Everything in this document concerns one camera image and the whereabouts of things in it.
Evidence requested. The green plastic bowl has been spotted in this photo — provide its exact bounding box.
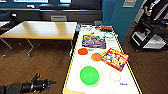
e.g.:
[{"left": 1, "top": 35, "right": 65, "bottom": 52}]
[{"left": 79, "top": 65, "right": 100, "bottom": 86}]

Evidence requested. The orange round lid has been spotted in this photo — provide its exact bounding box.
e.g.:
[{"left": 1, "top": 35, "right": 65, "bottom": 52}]
[{"left": 90, "top": 52, "right": 103, "bottom": 62}]

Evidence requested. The blue purple board game box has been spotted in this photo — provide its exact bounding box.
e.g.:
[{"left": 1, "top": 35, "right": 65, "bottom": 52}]
[{"left": 81, "top": 34, "right": 107, "bottom": 50}]

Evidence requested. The red round lid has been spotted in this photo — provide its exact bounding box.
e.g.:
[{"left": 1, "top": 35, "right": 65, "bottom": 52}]
[{"left": 77, "top": 47, "right": 89, "bottom": 56}]

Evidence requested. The white round plate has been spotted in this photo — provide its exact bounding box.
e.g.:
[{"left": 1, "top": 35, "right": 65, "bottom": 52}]
[{"left": 80, "top": 26, "right": 96, "bottom": 34}]

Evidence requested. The black cushion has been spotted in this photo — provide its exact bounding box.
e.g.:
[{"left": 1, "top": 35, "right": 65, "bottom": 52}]
[{"left": 70, "top": 0, "right": 103, "bottom": 10}]

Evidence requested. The black office chair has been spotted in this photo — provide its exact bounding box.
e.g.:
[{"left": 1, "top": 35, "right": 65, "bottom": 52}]
[{"left": 0, "top": 11, "right": 18, "bottom": 26}]

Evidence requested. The red board game box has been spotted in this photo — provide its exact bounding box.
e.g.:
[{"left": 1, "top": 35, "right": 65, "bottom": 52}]
[{"left": 101, "top": 47, "right": 130, "bottom": 72}]

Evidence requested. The bright window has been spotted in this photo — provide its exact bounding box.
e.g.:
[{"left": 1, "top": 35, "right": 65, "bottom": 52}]
[
  {"left": 60, "top": 0, "right": 72, "bottom": 4},
  {"left": 13, "top": 0, "right": 39, "bottom": 4}
]

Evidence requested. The white serving table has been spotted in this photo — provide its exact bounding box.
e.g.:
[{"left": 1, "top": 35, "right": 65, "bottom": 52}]
[{"left": 61, "top": 23, "right": 144, "bottom": 94}]

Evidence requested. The yellow wooden table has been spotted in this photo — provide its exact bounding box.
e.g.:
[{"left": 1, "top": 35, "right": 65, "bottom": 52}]
[{"left": 0, "top": 21, "right": 78, "bottom": 58}]

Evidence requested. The small red flat box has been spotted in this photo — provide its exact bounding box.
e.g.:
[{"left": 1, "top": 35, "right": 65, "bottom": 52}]
[{"left": 101, "top": 25, "right": 114, "bottom": 32}]

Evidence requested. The yellow wall sign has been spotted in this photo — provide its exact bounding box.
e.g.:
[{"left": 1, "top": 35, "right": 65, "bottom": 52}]
[{"left": 122, "top": 0, "right": 138, "bottom": 8}]

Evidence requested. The dark small device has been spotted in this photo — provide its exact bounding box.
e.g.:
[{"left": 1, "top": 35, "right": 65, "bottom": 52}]
[{"left": 75, "top": 23, "right": 83, "bottom": 33}]

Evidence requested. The white bowl blue rim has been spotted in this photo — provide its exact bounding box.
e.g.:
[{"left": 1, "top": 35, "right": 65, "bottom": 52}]
[{"left": 103, "top": 31, "right": 115, "bottom": 39}]

